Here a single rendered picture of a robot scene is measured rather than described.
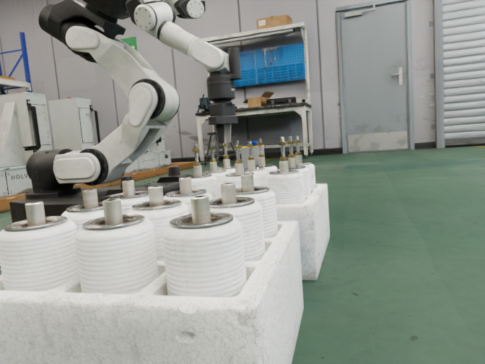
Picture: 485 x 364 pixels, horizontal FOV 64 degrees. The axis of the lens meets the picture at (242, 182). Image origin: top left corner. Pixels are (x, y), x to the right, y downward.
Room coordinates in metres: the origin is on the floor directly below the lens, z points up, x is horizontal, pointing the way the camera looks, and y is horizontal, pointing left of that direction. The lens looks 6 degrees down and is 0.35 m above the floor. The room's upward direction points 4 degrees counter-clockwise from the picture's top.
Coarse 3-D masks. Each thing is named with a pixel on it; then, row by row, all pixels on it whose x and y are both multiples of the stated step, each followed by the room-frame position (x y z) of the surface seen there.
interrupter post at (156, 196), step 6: (156, 186) 0.60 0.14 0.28; (150, 192) 0.59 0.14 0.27; (156, 192) 0.59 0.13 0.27; (162, 192) 0.60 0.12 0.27; (150, 198) 0.59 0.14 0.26; (156, 198) 0.59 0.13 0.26; (162, 198) 0.60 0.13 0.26; (150, 204) 0.59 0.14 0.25; (156, 204) 0.59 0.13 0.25; (162, 204) 0.59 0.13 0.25
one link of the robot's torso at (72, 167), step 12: (60, 156) 1.48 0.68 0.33; (72, 156) 1.47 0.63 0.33; (84, 156) 1.45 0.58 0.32; (60, 168) 1.48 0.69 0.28; (72, 168) 1.46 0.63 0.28; (84, 168) 1.44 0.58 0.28; (96, 168) 1.44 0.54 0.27; (60, 180) 1.49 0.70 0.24; (72, 180) 1.47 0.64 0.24; (84, 180) 1.46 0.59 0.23
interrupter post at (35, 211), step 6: (30, 204) 0.50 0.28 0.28; (36, 204) 0.51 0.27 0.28; (42, 204) 0.51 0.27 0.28; (30, 210) 0.50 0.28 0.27; (36, 210) 0.51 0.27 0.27; (42, 210) 0.51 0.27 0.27; (30, 216) 0.50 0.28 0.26; (36, 216) 0.51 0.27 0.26; (42, 216) 0.51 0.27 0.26; (30, 222) 0.50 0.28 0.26; (36, 222) 0.50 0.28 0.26; (42, 222) 0.51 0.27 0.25
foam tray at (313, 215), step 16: (320, 192) 1.07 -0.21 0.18; (288, 208) 0.89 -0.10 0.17; (304, 208) 0.88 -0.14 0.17; (320, 208) 1.03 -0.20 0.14; (304, 224) 0.88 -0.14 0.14; (320, 224) 1.01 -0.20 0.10; (304, 240) 0.88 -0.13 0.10; (320, 240) 0.99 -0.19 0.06; (304, 256) 0.88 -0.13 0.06; (320, 256) 0.97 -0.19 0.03; (304, 272) 0.88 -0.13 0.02
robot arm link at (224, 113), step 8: (208, 88) 1.25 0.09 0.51; (216, 88) 1.23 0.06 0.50; (224, 88) 1.23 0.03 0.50; (232, 88) 1.25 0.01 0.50; (208, 96) 1.25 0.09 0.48; (216, 96) 1.23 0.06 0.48; (224, 96) 1.23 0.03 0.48; (232, 96) 1.24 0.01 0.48; (216, 104) 1.23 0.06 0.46; (224, 104) 1.24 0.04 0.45; (232, 104) 1.28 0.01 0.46; (216, 112) 1.23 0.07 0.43; (224, 112) 1.23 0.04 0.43; (232, 112) 1.27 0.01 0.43; (216, 120) 1.21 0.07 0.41; (224, 120) 1.23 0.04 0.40; (232, 120) 1.27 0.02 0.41
